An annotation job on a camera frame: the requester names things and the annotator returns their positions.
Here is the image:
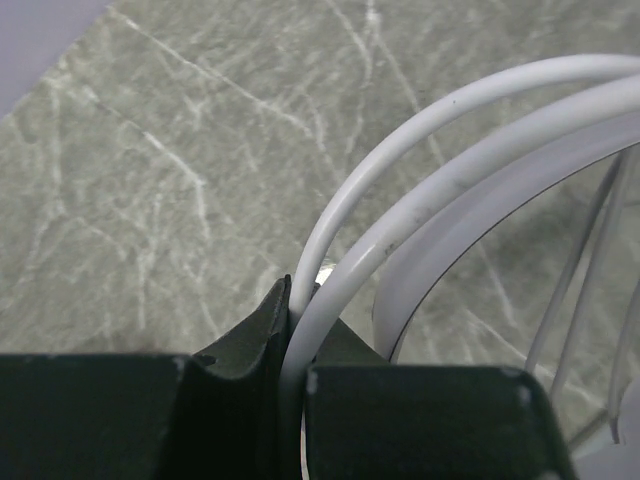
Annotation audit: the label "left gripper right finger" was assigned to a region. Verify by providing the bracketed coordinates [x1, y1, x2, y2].
[305, 321, 577, 479]

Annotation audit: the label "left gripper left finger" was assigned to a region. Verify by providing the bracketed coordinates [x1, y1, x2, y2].
[1, 277, 291, 479]

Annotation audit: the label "white headphones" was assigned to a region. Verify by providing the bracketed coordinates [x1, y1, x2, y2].
[278, 54, 639, 478]

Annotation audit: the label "grey thin cable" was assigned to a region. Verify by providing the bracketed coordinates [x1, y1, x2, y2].
[524, 149, 640, 446]

